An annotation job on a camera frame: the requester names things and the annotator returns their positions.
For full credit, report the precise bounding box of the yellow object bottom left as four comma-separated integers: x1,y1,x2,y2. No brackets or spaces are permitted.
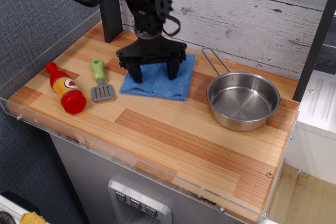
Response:
19,212,47,224

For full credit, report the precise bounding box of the stainless steel pan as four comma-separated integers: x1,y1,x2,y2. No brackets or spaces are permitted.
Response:
202,47,281,132

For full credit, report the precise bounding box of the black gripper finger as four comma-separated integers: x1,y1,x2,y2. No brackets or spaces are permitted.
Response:
126,64,142,83
167,59,181,80

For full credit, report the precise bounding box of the grey cabinet with button panel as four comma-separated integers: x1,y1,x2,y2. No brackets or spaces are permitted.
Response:
51,135,240,223

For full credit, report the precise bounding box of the white side counter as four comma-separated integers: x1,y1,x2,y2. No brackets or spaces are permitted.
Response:
285,70,335,184

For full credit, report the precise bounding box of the clear acrylic table guard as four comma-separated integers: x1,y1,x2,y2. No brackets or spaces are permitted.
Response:
1,13,299,223

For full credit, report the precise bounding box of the blue cloth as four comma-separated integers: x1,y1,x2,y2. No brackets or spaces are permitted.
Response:
120,53,196,101

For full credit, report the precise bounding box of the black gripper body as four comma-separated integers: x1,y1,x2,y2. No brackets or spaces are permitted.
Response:
116,35,186,69

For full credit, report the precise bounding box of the dark frame post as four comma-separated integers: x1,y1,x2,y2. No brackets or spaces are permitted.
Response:
99,0,133,42
292,0,335,102

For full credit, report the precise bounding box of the green grey toy spatula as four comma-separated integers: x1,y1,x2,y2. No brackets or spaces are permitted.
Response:
90,59,114,102

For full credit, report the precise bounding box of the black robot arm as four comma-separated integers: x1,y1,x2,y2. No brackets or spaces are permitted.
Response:
116,0,187,83

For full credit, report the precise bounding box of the black braided cable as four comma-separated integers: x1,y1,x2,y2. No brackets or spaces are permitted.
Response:
0,210,19,224

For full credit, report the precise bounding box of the dark right frame post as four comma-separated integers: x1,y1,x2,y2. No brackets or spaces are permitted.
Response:
292,0,335,102

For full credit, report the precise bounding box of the red toy ketchup bottle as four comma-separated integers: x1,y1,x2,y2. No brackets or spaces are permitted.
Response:
45,62,87,114

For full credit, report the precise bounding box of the dark left frame post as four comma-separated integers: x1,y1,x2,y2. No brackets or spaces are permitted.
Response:
99,0,133,42

